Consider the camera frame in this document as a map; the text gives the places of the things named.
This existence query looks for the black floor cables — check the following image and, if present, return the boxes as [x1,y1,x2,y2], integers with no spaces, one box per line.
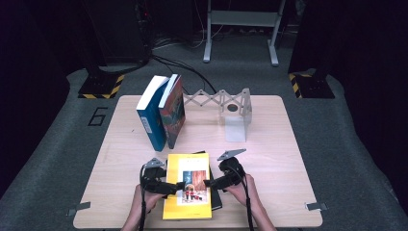
[150,53,219,96]

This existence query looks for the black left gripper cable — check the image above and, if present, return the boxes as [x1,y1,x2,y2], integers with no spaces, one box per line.
[138,163,148,231]

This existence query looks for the person's right hand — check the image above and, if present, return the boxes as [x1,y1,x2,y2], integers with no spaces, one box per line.
[223,173,258,210]

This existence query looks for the grey expandable book rack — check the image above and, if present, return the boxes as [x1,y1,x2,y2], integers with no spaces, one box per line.
[182,88,253,143]

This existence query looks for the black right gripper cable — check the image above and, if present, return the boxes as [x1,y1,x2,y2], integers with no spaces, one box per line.
[240,173,257,231]

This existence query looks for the black hazard-striped stand base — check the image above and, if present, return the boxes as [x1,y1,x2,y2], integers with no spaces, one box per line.
[77,65,126,100]
[288,70,336,100]

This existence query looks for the black book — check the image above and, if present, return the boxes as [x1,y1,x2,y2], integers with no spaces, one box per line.
[191,150,223,212]

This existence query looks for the grey tape strip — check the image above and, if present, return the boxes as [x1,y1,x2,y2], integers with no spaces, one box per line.
[65,201,91,218]
[304,201,329,212]

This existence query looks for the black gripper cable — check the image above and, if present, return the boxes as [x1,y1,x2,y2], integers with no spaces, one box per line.
[240,173,257,231]
[138,163,148,231]

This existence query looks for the blue book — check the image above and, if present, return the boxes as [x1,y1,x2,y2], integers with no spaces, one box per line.
[136,75,170,152]

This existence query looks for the white metal stand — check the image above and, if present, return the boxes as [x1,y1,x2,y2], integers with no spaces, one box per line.
[202,0,288,67]

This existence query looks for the dark cabinet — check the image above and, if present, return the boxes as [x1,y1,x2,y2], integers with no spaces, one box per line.
[81,0,152,65]

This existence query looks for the yellow book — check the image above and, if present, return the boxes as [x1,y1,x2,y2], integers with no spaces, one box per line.
[162,152,214,221]

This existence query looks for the person's left hand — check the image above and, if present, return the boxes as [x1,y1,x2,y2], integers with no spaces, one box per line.
[129,183,166,223]

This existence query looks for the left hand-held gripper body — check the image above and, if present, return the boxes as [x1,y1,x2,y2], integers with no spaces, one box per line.
[140,157,171,195]

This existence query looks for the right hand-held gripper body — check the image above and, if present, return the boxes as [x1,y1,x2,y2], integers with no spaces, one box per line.
[217,147,247,191]

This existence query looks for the red illustrated book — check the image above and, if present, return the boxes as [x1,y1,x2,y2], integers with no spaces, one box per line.
[158,73,187,150]

